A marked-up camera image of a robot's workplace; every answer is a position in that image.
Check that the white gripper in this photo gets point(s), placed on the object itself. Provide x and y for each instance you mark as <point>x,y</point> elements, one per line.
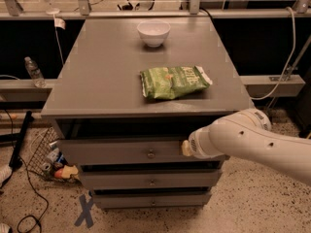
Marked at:
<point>196,144</point>

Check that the grey top drawer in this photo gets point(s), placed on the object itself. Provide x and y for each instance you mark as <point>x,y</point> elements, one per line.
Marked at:
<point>122,151</point>

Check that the grey drawer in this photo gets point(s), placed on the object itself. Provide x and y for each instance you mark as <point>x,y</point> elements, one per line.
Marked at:
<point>178,199</point>
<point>122,151</point>
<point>150,179</point>

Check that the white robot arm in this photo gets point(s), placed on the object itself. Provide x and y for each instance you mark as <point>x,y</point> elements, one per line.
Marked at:
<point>247,135</point>

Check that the grey bottom drawer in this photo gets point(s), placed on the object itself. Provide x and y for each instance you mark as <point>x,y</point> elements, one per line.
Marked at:
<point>178,199</point>

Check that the grey wooden drawer cabinet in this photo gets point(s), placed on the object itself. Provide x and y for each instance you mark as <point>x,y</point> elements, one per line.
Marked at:
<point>98,94</point>

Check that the grey middle drawer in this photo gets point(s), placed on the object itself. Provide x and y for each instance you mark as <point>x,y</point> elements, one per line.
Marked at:
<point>150,179</point>

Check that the green chip bag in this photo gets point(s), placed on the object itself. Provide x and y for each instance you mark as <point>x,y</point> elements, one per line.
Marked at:
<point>169,83</point>

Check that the blue tape cross mark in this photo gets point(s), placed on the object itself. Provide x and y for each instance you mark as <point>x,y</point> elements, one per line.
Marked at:
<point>85,215</point>

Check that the white ceramic bowl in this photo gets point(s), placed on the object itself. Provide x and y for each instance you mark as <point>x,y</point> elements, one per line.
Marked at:
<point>153,32</point>

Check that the clear plastic water bottle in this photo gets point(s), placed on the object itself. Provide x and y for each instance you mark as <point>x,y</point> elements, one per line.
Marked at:
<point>34,72</point>

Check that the black stand leg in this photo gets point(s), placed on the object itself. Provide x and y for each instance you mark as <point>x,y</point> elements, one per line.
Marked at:
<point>20,136</point>

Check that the wire basket with cans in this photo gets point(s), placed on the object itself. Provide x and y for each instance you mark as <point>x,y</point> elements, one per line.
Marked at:
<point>48,162</point>

